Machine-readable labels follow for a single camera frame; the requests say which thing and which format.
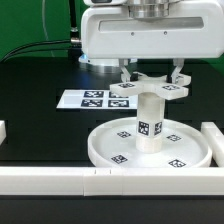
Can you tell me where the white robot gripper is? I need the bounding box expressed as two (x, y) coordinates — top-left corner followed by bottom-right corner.
(81, 1), (224, 84)

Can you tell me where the white cross-shaped table base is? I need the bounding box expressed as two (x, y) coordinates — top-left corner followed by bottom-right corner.
(110, 74), (191, 100)

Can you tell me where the white round table top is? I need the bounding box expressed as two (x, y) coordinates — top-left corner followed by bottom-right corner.
(88, 117), (212, 168)

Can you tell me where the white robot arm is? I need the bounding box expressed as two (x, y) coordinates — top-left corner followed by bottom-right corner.
(81, 0), (224, 64)

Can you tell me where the white marker plate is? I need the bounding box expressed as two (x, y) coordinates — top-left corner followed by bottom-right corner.
(57, 90), (138, 109)

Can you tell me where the white right fence bar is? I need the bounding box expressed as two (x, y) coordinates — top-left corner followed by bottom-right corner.
(201, 122), (224, 168)

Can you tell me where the white fence bar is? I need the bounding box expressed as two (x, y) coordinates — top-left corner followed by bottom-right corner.
(201, 122), (224, 168)
(0, 120), (6, 145)
(0, 167), (224, 196)

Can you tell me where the white front fence bar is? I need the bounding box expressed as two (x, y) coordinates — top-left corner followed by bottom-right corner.
(0, 167), (224, 196)

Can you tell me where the white left fence bar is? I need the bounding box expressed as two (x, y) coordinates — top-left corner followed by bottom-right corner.
(0, 120), (6, 145)

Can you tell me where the black vertical cable connector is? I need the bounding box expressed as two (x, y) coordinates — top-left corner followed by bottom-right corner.
(68, 0), (79, 38)

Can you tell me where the black cable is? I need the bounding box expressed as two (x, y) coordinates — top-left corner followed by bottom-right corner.
(0, 39), (84, 64)

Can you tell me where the white thin cable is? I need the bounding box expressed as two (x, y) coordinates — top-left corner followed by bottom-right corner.
(41, 0), (56, 58)

